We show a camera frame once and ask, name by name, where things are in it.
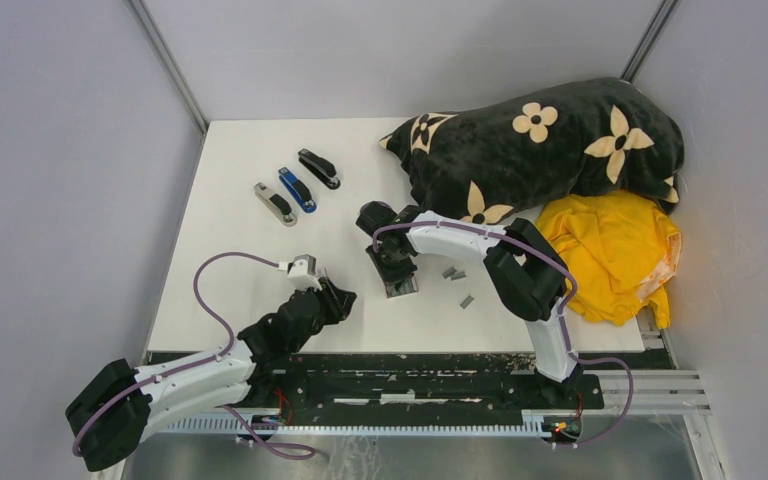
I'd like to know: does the yellow crumpled cloth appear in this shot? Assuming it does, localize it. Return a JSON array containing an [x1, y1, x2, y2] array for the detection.
[[537, 191, 683, 329]]

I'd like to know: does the staple box with staples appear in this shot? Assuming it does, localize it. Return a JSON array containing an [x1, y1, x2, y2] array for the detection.
[[385, 276, 419, 299]]

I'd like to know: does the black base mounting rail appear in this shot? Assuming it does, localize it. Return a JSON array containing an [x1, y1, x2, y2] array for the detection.
[[145, 349, 677, 429]]

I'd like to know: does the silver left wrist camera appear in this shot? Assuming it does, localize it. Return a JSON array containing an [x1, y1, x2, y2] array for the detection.
[[277, 254, 323, 291]]

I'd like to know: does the white slotted cable duct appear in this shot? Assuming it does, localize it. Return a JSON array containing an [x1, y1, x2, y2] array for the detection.
[[158, 409, 584, 440]]

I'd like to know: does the black stapler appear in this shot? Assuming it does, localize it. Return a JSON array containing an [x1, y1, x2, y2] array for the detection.
[[298, 149, 341, 190]]

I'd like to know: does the blue stapler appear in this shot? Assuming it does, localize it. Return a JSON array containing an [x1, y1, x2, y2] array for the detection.
[[278, 167, 317, 214]]

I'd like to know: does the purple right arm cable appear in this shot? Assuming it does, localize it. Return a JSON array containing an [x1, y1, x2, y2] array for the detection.
[[370, 221, 636, 448]]

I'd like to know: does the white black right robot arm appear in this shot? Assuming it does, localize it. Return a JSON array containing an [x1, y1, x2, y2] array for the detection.
[[356, 201, 580, 408]]

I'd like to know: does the black floral plush pillow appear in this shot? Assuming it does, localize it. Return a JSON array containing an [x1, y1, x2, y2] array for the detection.
[[379, 77, 685, 224]]

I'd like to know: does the beige stapler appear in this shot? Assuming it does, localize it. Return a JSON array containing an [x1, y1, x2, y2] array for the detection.
[[253, 182, 297, 227]]

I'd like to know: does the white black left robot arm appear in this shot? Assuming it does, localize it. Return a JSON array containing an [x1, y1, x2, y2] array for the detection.
[[65, 278, 357, 472]]

